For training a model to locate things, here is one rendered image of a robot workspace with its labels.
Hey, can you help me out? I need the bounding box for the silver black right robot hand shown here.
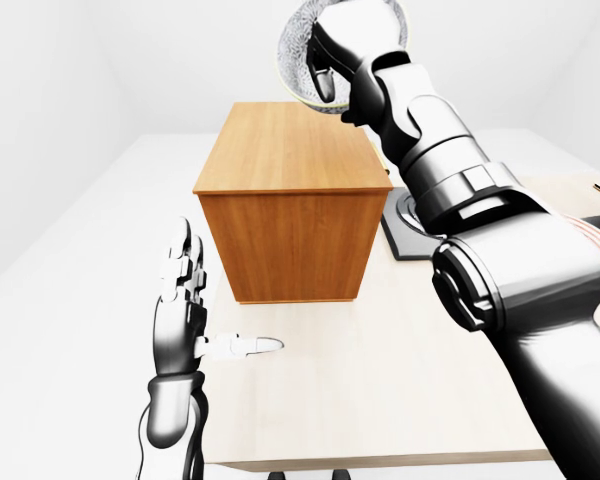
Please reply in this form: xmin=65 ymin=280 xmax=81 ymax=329
xmin=304 ymin=0 xmax=412 ymax=104

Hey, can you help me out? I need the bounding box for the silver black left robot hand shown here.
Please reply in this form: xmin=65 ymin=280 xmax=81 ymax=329
xmin=151 ymin=216 xmax=286 ymax=381

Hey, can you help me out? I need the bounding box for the grey patterned bowl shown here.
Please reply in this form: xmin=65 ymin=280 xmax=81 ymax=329
xmin=277 ymin=0 xmax=412 ymax=115

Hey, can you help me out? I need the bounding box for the wooden cabinet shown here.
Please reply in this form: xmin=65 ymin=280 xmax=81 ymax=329
xmin=192 ymin=101 xmax=396 ymax=305

